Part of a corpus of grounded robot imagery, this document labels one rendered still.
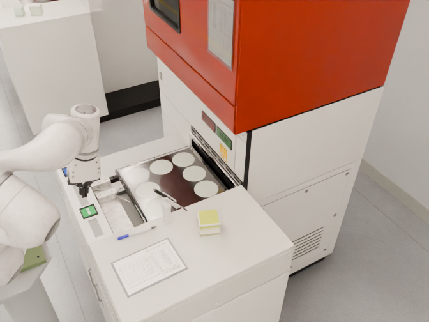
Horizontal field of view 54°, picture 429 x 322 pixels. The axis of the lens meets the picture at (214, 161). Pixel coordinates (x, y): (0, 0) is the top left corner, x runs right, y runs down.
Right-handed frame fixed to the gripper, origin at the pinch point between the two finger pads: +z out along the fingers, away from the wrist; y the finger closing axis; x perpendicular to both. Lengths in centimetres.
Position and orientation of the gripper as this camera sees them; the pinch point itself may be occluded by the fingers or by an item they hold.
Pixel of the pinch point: (83, 190)
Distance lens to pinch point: 149.0
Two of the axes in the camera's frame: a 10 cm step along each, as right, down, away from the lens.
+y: -8.5, 1.5, -5.1
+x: 4.9, 5.7, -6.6
